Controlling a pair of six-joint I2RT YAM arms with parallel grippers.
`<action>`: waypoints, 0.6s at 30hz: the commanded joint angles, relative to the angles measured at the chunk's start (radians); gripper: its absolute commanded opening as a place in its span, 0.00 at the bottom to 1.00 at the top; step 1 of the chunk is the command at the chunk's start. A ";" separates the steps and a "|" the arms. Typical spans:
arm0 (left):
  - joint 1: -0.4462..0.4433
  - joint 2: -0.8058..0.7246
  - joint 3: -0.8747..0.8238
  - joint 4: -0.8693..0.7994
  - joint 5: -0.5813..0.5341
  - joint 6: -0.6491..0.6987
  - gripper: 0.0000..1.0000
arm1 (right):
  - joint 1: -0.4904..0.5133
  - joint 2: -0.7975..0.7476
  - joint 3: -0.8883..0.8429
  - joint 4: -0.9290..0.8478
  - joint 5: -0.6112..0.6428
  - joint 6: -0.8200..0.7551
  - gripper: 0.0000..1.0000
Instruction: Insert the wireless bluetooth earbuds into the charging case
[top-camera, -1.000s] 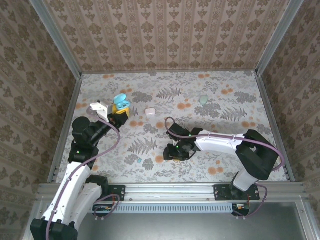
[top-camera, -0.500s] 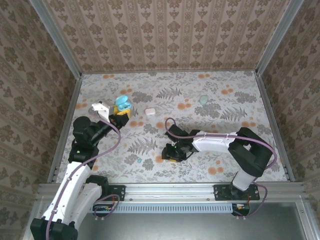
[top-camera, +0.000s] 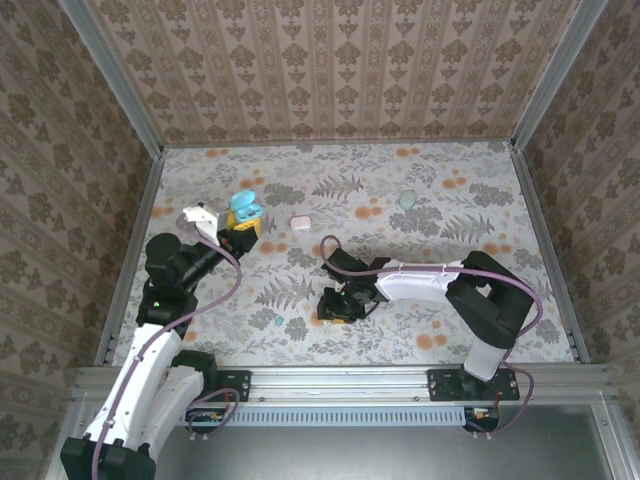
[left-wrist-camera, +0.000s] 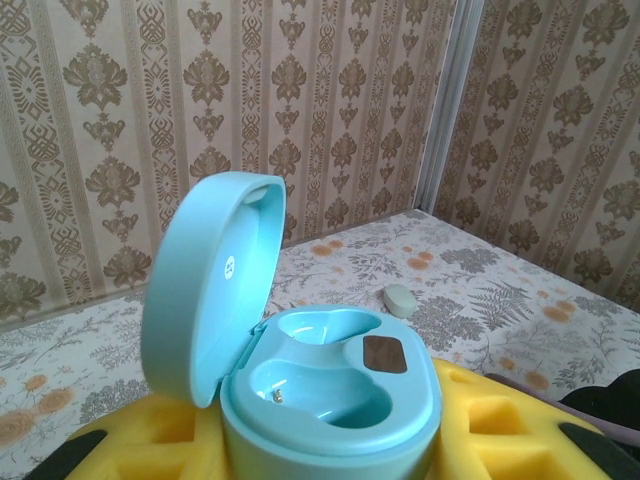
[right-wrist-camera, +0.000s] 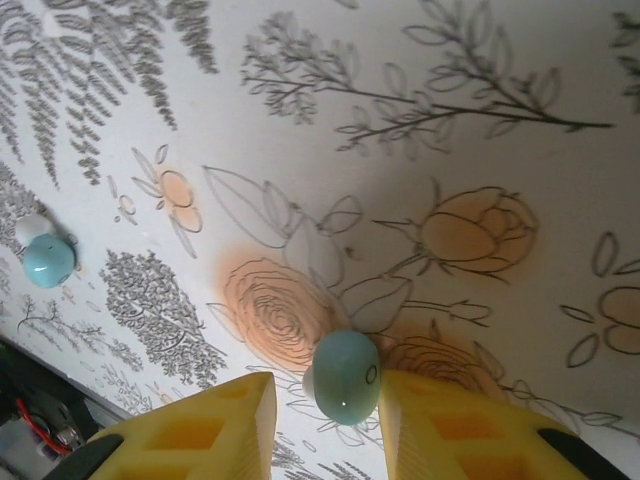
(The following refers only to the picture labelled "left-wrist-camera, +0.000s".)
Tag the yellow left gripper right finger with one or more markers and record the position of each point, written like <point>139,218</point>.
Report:
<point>500,425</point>

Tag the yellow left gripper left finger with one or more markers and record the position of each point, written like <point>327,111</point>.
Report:
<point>150,435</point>

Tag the light blue earbud charging case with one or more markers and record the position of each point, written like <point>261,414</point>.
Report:
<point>300,450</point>

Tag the floral patterned tablecloth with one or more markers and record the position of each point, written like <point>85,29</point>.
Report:
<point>500,280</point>

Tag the mint green earbud charging case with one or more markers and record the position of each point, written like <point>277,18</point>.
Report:
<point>399,300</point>

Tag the aluminium corner post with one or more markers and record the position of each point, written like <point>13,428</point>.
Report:
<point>445,100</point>

